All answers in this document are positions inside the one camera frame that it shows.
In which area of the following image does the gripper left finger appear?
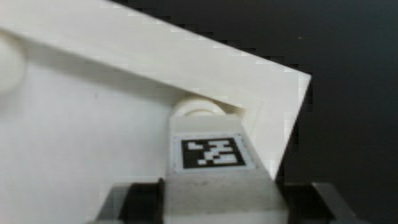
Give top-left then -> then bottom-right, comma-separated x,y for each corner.
93,179 -> 164,224

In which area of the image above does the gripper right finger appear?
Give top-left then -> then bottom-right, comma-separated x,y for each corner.
278,182 -> 370,224

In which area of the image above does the white square tabletop part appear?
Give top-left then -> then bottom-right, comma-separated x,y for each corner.
0,0 -> 310,224

